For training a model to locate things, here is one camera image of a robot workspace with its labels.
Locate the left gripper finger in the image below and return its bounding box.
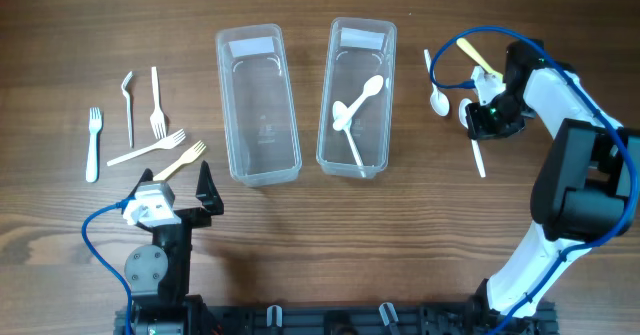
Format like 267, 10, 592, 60
195, 161, 224, 213
127, 168, 153, 199

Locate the white spoon vertical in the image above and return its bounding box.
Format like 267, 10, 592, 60
458, 98, 486, 178

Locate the white spoon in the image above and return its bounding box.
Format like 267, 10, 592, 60
332, 101, 363, 167
333, 75, 384, 131
424, 49, 450, 117

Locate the yellow plastic spoon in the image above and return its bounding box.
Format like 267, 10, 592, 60
456, 37, 503, 81

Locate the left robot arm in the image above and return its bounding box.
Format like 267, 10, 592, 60
122, 161, 224, 334

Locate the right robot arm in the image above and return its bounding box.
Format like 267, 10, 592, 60
464, 40, 639, 334

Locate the left clear plastic container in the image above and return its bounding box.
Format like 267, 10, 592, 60
216, 24, 302, 187

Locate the clear plastic container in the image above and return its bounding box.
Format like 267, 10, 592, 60
316, 17, 397, 179
216, 24, 302, 187

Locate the right clear plastic container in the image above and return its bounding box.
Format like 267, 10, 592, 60
316, 17, 397, 179

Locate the cream plastic fork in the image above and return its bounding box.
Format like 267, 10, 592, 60
153, 141, 206, 181

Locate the white fork diagonal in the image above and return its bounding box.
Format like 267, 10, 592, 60
107, 129, 186, 167

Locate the white fork upright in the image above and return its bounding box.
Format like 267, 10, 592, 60
150, 67, 166, 139

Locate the bent white plastic fork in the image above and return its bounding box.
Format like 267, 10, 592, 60
121, 71, 134, 148

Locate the small white fork far left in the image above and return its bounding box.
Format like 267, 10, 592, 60
85, 107, 103, 183

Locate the left blue cable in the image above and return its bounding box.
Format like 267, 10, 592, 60
80, 200, 135, 335

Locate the blue cable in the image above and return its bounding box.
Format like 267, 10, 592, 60
429, 25, 640, 335
80, 200, 135, 335

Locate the right blue cable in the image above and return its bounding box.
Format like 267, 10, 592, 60
429, 25, 640, 335

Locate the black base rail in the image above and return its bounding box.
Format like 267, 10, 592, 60
113, 302, 557, 335

